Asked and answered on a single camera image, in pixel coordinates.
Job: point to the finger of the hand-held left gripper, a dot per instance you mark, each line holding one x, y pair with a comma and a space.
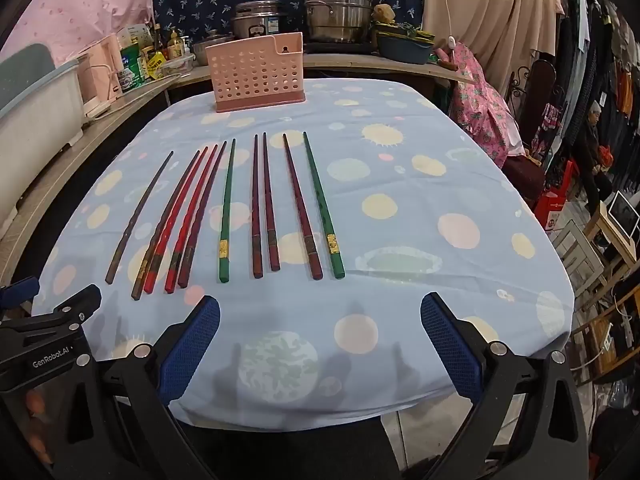
17, 292
75, 306

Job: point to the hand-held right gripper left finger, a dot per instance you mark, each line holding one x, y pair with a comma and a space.
190, 347

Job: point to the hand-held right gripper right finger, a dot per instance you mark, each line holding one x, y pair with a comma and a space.
450, 347

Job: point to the dark brown wavy chopstick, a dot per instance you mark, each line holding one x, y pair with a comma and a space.
114, 267

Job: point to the dark red wavy chopstick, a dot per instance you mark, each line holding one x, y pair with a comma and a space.
186, 275

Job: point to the green chopstick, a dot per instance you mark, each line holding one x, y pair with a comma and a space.
336, 262
224, 265

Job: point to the pink perforated utensil holder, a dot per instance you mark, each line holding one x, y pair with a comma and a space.
250, 75

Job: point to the blue planet print tablecloth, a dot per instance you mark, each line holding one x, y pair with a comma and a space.
400, 185

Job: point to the white storage box blue lid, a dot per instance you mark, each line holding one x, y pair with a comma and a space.
40, 120

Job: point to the wooden stool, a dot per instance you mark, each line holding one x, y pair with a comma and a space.
607, 250

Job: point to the white framed panel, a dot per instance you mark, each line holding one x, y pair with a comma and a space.
624, 212

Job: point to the green canister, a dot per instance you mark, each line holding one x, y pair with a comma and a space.
131, 67

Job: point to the pink electric kettle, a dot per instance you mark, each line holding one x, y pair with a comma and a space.
107, 60

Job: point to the pink floral cloth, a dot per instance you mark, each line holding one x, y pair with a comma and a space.
475, 100

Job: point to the yellow packet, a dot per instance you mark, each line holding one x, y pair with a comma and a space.
154, 66

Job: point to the clear plastic food container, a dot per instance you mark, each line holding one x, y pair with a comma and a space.
177, 66

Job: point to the white paper box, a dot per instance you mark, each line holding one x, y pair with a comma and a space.
134, 34

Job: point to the yellow pump bottle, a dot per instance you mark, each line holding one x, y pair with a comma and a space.
174, 46

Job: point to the dark glass bottle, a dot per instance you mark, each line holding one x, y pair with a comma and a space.
157, 37

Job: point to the dark metal chair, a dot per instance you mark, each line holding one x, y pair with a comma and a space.
542, 80

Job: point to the small pot with glass lid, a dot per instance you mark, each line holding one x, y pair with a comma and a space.
212, 44

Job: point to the pink spotted sheet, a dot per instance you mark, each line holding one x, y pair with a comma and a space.
75, 0

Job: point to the blue bowl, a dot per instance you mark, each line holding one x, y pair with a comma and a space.
405, 51

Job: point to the yellow bowl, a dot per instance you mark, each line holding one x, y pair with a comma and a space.
425, 35

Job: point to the black induction cooker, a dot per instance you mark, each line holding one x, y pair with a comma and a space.
345, 48

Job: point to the steel rice cooker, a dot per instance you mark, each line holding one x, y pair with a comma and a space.
260, 20

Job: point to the beige curtain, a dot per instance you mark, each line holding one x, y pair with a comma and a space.
490, 10

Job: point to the tan lumpy object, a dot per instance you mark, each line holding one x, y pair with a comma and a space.
385, 12

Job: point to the row of hanging clothes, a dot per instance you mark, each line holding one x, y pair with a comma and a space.
600, 35

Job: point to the steel steamer pot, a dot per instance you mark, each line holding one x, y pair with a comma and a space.
337, 10

